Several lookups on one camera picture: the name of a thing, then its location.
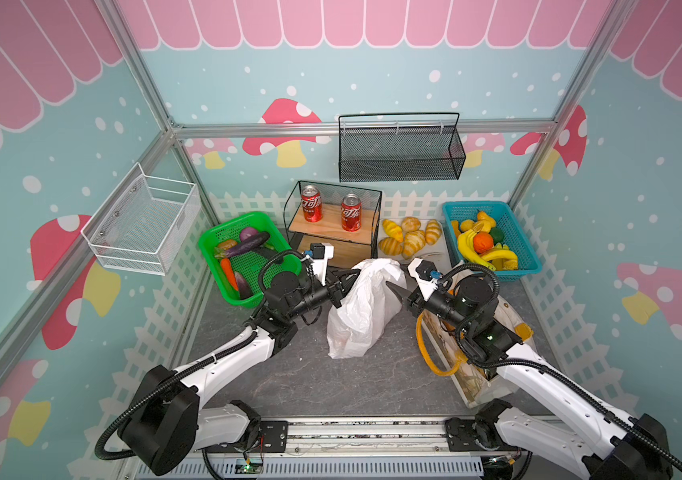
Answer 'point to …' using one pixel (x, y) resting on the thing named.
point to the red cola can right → (351, 212)
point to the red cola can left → (312, 204)
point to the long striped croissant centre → (414, 240)
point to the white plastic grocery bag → (359, 312)
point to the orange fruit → (482, 242)
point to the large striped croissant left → (390, 246)
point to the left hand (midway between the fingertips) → (363, 278)
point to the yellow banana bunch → (466, 241)
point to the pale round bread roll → (410, 224)
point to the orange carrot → (226, 265)
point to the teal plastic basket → (515, 235)
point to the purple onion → (246, 233)
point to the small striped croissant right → (433, 232)
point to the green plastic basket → (240, 254)
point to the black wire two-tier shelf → (350, 248)
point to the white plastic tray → (434, 250)
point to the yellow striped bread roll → (392, 230)
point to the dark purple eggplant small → (243, 287)
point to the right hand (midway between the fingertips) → (395, 273)
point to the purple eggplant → (250, 243)
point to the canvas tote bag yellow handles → (473, 382)
